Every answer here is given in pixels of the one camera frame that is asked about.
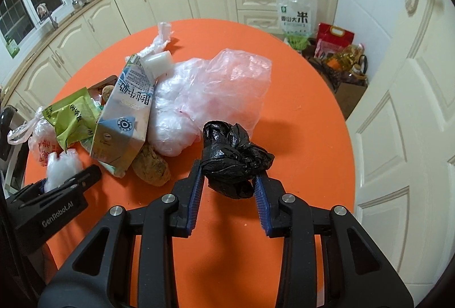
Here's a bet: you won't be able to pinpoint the black trash bag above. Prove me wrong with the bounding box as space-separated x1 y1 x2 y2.
201 121 274 199

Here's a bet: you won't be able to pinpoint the small clear plastic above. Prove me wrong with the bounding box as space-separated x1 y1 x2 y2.
43 148 83 193

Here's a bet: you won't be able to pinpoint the brown bread chunk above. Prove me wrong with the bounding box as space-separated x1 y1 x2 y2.
131 144 171 187

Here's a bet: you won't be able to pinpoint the clear bag with red print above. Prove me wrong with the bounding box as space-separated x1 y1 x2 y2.
7 106 62 166

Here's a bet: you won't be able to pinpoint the green snack wrapper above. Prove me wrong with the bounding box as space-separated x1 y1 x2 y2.
42 87 101 151

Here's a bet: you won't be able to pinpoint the large pink plastic bag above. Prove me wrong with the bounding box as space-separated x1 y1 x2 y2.
147 49 272 157

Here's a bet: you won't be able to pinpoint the white plastic cup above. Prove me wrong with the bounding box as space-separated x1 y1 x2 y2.
141 50 173 81

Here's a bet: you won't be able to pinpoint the white twisted plastic wrap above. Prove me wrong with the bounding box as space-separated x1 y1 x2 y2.
137 22 173 58

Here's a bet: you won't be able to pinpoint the kitchen window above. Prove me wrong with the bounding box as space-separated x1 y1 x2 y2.
1 0 66 45

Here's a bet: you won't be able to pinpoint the cream lower kitchen cabinets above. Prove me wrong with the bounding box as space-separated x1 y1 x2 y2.
1 0 338 117

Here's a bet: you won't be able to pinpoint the orange round tablecloth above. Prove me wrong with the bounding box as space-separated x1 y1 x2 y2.
48 19 355 307

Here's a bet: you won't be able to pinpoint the cardboard box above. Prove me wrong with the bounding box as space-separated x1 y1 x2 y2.
335 82 367 120

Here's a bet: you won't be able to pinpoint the white door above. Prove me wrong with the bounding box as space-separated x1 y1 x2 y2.
347 0 454 303

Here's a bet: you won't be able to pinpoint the cooking oil bottle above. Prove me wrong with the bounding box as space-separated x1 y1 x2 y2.
325 44 365 71

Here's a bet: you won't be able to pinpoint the white rice bag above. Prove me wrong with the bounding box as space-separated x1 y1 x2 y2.
277 0 318 37

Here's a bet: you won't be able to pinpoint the sink faucet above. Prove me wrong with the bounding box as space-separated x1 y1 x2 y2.
36 3 59 30

